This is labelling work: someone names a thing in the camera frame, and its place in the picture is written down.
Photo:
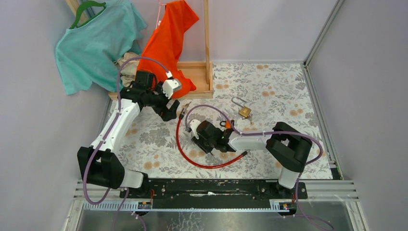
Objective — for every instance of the teal shirt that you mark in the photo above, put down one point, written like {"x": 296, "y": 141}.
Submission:
{"x": 86, "y": 54}

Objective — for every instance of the brass padlock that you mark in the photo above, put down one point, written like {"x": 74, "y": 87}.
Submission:
{"x": 244, "y": 111}

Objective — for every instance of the red cable lock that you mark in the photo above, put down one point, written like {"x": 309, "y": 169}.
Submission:
{"x": 194, "y": 153}

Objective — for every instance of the floral table mat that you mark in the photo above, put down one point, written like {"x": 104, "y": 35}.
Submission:
{"x": 274, "y": 93}

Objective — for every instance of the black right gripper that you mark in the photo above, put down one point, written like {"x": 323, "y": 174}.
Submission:
{"x": 198, "y": 143}

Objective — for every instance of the beige crumpled cloth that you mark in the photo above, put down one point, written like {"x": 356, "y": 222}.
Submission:
{"x": 128, "y": 73}

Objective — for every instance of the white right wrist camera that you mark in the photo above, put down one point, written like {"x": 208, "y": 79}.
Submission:
{"x": 193, "y": 126}

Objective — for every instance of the orange black padlock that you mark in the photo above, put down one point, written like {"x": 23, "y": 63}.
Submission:
{"x": 227, "y": 124}

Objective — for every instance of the orange shirt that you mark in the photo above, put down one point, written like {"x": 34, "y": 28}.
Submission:
{"x": 166, "y": 42}

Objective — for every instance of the wooden clothes rack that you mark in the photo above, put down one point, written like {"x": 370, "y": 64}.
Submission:
{"x": 199, "y": 72}

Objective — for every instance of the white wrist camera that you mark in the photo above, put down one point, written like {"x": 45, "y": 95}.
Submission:
{"x": 193, "y": 126}
{"x": 170, "y": 86}

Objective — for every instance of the green clothes hanger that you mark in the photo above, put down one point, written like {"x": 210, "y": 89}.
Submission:
{"x": 80, "y": 10}

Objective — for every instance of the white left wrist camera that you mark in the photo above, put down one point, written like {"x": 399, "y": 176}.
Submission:
{"x": 170, "y": 86}

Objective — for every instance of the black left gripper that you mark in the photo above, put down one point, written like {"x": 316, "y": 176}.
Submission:
{"x": 165, "y": 113}

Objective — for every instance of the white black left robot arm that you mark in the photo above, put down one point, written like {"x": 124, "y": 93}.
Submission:
{"x": 99, "y": 163}

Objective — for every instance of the aluminium frame rail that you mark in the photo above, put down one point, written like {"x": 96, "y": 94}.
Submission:
{"x": 337, "y": 7}

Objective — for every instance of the pink clothes hanger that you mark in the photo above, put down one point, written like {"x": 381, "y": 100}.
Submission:
{"x": 161, "y": 11}

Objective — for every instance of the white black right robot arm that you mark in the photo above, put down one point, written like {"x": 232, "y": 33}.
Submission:
{"x": 289, "y": 147}

